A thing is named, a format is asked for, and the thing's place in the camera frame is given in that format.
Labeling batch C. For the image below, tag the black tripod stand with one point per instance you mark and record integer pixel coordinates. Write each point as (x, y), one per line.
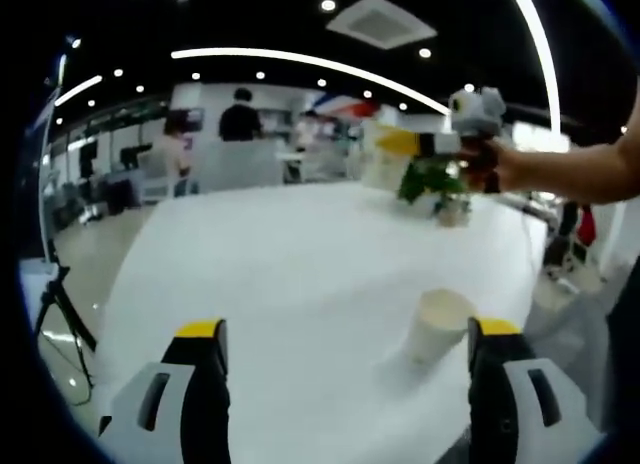
(75, 319)

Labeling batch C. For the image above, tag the short ceiling light strip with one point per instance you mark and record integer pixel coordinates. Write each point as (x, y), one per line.
(80, 88)

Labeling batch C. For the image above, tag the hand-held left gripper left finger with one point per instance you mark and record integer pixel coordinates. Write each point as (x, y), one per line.
(160, 424)

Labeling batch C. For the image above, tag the person's right hand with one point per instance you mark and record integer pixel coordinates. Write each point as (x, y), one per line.
(505, 166)

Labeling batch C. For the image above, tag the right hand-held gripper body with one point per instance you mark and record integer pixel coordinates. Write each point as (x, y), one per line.
(475, 109)

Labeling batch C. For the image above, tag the grey mesh office chair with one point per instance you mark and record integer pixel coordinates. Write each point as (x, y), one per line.
(565, 329)

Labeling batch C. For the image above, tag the white office chair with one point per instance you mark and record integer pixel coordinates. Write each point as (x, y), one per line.
(152, 179)

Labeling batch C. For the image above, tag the dark wall screen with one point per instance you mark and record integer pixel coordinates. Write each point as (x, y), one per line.
(195, 120)

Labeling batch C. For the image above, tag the person's dark clothing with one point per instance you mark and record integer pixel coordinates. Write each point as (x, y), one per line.
(625, 344)

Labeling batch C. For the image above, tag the green-printed white paper cup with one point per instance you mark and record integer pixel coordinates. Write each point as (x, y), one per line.
(380, 171)
(435, 329)

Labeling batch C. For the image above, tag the green potted plant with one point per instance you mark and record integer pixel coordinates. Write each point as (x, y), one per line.
(425, 181)

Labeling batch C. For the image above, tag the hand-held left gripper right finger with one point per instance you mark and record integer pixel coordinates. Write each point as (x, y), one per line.
(525, 424)

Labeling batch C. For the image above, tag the round ceiling spotlights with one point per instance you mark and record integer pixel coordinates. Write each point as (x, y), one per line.
(328, 5)

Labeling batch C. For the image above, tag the grey chair back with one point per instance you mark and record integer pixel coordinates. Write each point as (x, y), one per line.
(240, 164)

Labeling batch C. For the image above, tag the ceiling air conditioner vent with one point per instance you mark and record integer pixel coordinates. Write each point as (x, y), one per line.
(382, 21)

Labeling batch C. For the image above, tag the red blue wall banner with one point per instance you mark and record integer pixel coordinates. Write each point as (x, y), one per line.
(340, 104)

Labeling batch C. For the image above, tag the white table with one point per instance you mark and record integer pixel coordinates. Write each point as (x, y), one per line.
(275, 294)

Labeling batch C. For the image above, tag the long ceiling light strip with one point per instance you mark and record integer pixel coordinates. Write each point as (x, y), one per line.
(200, 52)

